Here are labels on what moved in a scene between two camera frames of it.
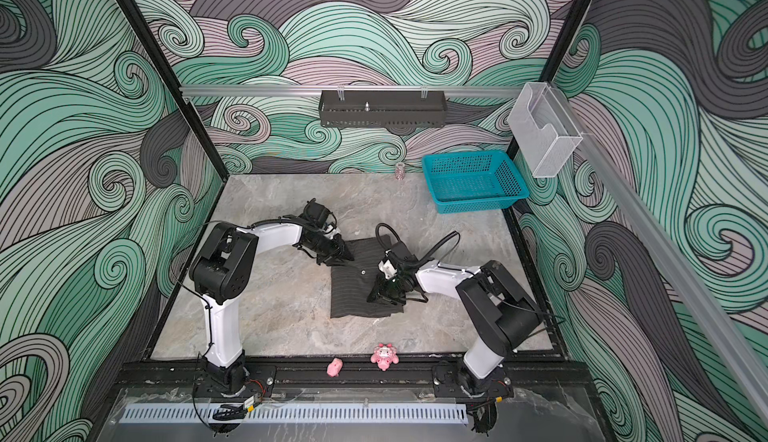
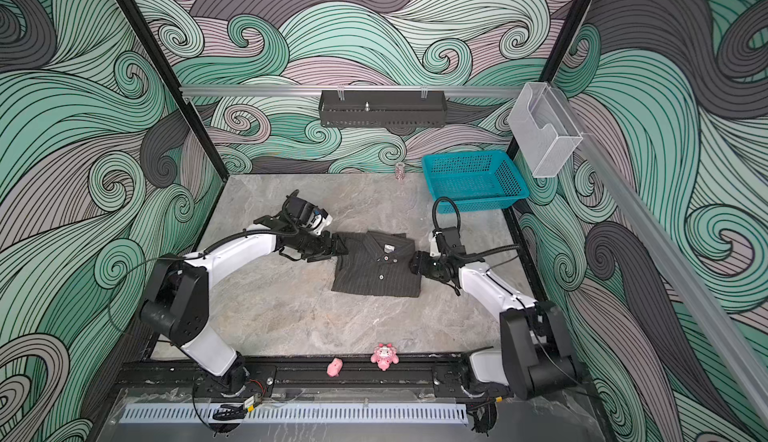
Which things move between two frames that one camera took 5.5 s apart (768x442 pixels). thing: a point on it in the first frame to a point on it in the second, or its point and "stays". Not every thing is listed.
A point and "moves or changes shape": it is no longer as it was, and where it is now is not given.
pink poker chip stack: x=400 y=171 stays
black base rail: x=194 y=381 stays
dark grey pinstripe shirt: x=351 y=282 moves or changes shape
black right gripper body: x=392 y=290 to x=432 y=267
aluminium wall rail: x=355 y=90 stays
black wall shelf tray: x=382 y=109 stays
